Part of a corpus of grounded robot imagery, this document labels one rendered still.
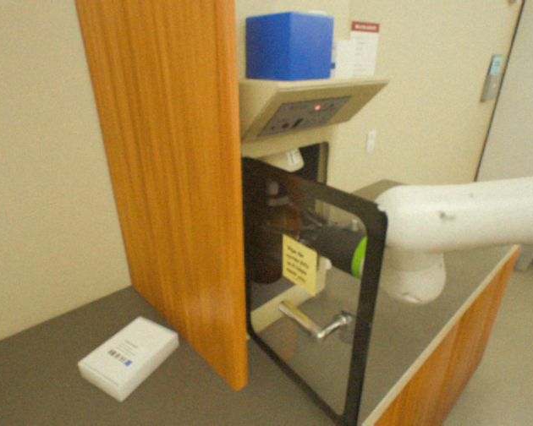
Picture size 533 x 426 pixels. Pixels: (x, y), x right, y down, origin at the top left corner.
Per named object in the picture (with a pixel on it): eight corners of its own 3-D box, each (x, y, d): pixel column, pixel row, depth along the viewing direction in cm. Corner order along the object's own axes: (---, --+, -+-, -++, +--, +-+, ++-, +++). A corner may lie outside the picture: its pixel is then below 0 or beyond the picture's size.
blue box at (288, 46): (245, 79, 58) (244, 16, 54) (287, 77, 64) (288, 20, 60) (289, 81, 51) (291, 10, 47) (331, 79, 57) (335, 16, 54)
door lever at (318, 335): (302, 300, 56) (302, 286, 55) (347, 335, 49) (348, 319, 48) (276, 314, 53) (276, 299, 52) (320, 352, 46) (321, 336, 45)
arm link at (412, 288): (427, 330, 58) (456, 282, 63) (425, 286, 50) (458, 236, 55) (355, 292, 68) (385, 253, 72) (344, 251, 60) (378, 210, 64)
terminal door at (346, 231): (247, 330, 77) (242, 153, 61) (354, 442, 55) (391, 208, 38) (244, 331, 77) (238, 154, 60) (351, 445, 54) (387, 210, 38)
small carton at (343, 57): (314, 76, 65) (315, 40, 63) (332, 75, 68) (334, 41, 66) (335, 77, 62) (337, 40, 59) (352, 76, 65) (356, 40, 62)
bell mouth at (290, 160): (213, 162, 82) (211, 139, 80) (267, 150, 93) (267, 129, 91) (264, 179, 71) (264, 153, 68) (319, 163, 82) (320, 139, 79)
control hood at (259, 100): (228, 141, 60) (226, 79, 56) (340, 120, 80) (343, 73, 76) (275, 153, 52) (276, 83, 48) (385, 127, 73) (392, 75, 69)
